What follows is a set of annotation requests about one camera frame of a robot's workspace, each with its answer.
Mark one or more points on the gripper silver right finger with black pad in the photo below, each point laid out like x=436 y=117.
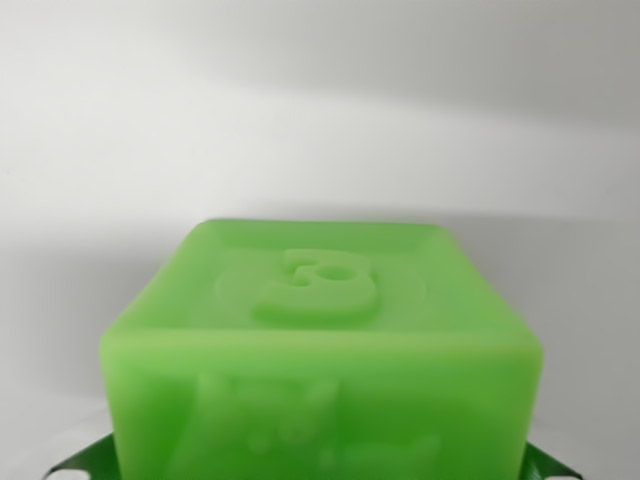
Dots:
x=550 y=462

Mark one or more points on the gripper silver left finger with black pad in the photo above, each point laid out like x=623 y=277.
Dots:
x=85 y=460

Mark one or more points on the green cube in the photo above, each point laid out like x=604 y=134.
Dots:
x=320 y=360

